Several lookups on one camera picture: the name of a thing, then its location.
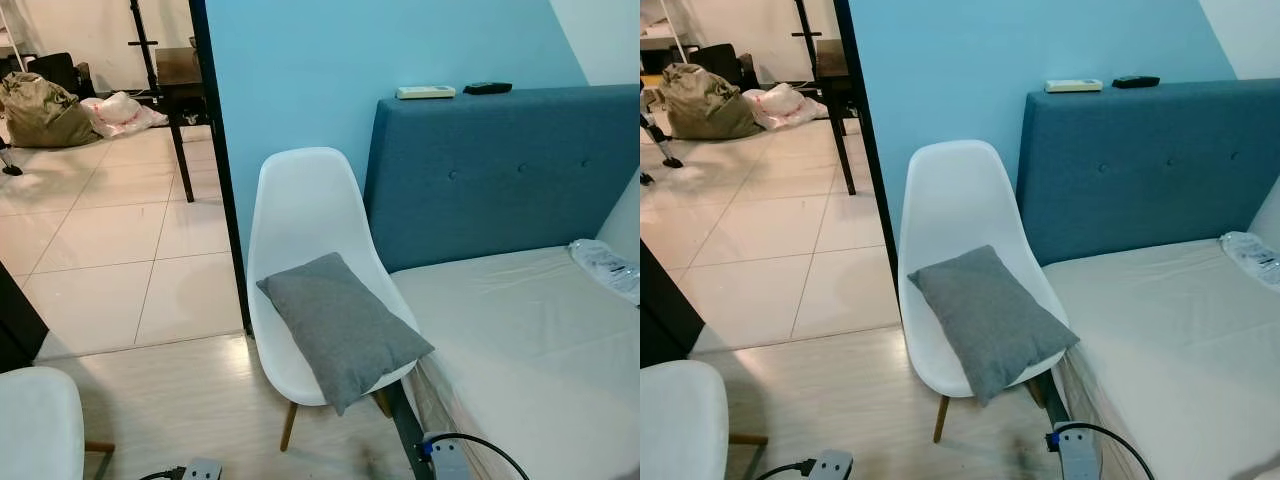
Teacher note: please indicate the white black humanoid robot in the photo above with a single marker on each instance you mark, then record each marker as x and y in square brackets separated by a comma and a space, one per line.
[10, 168]
[672, 160]

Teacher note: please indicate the black cabinet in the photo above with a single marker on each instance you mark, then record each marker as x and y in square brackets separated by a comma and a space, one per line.
[665, 310]
[15, 325]

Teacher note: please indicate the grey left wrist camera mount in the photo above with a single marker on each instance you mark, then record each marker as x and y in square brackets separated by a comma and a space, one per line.
[203, 470]
[832, 466]

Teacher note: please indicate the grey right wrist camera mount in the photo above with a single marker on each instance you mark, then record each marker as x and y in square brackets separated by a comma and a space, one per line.
[1075, 455]
[450, 460]

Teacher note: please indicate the olive green bag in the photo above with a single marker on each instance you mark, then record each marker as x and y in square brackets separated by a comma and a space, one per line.
[705, 105]
[40, 115]

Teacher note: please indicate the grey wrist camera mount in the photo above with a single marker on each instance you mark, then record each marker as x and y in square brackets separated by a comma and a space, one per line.
[450, 460]
[1075, 455]
[203, 470]
[832, 466]

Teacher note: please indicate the white mattress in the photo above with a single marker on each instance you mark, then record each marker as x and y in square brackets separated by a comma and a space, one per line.
[1170, 340]
[520, 340]

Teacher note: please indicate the grey fabric pillow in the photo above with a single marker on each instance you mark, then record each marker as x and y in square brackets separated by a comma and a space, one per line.
[340, 330]
[990, 320]

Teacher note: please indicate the white remote control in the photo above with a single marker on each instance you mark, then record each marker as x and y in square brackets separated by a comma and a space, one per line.
[425, 92]
[1073, 86]

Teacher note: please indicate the black metal stand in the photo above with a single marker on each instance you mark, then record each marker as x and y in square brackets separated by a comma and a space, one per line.
[145, 45]
[808, 35]

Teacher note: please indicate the white plastic bag red print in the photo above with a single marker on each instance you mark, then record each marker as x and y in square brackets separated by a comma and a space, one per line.
[785, 105]
[120, 115]

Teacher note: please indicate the black remote control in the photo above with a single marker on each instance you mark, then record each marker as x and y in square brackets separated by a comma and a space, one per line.
[1135, 81]
[487, 88]

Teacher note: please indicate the dark table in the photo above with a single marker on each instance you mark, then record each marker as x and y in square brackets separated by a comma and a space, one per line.
[180, 100]
[838, 95]

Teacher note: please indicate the black office chair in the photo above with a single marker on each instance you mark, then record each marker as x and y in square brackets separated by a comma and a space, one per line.
[55, 72]
[720, 60]

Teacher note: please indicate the clear plastic bag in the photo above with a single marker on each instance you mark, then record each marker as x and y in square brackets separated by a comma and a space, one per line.
[1252, 258]
[605, 265]

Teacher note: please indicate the white plastic chair wooden legs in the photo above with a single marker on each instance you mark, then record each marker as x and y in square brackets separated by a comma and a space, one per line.
[35, 425]
[955, 195]
[680, 420]
[300, 200]

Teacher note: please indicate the black door frame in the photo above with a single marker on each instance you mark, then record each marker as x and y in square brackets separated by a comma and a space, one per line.
[225, 200]
[868, 170]

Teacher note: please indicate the dark bed frame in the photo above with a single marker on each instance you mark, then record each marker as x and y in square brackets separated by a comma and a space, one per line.
[405, 425]

